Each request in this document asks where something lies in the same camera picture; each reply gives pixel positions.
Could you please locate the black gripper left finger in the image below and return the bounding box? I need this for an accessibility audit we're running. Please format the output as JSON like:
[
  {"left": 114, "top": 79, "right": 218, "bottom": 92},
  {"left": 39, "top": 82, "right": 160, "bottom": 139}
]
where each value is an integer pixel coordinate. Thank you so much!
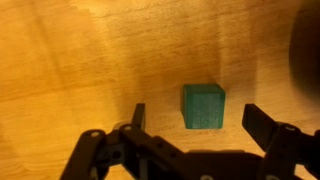
[{"left": 59, "top": 103, "right": 186, "bottom": 180}]

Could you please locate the green wooden cube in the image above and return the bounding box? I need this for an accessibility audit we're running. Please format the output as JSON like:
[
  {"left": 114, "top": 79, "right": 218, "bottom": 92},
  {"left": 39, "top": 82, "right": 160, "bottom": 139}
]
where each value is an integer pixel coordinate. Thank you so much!
[{"left": 180, "top": 83, "right": 227, "bottom": 130}]

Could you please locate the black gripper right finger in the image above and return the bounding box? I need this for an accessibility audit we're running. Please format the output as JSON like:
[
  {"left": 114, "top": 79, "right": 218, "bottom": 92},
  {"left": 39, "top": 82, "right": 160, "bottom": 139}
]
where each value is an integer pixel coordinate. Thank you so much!
[{"left": 242, "top": 103, "right": 320, "bottom": 180}]

